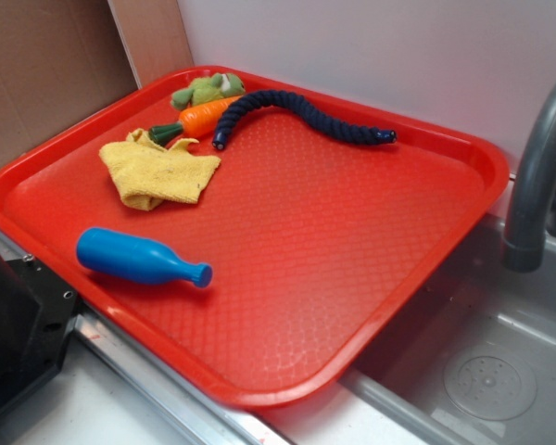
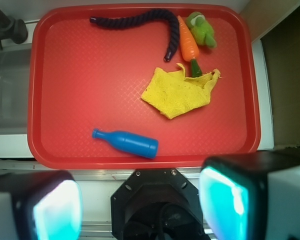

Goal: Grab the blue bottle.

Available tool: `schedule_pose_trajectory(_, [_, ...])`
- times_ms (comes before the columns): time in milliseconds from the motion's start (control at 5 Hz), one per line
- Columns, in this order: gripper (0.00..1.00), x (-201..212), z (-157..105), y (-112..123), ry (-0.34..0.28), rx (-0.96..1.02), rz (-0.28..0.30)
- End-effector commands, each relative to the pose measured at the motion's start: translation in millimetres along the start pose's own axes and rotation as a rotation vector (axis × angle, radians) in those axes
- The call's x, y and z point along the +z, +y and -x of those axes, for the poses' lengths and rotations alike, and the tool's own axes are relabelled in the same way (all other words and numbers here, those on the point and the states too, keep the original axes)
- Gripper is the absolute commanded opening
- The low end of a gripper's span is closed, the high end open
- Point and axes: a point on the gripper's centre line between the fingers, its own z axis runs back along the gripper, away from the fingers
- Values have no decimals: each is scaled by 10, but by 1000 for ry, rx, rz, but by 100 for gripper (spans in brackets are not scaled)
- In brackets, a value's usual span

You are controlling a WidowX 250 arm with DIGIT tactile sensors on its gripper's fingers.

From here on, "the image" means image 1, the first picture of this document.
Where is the green plush toy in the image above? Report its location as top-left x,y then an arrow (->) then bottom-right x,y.
170,72 -> 246,111

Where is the yellow cloth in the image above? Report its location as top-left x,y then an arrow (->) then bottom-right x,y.
99,128 -> 221,211

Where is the blue plastic bottle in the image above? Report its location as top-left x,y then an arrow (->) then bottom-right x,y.
76,227 -> 213,288

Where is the red plastic tray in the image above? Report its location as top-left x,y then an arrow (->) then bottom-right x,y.
0,67 -> 509,409

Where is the brown cardboard panel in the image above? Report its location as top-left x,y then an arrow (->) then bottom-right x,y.
0,1 -> 136,168

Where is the grey toy sink basin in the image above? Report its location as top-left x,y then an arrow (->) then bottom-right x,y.
342,216 -> 556,444

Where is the grey toy faucet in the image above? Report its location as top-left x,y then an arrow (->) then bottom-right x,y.
501,84 -> 556,273

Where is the dark blue rope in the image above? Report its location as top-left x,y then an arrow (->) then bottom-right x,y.
211,89 -> 398,152

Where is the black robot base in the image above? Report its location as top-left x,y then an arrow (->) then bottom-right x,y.
0,255 -> 77,416

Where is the orange toy carrot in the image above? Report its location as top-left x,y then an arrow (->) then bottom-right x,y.
148,95 -> 241,146

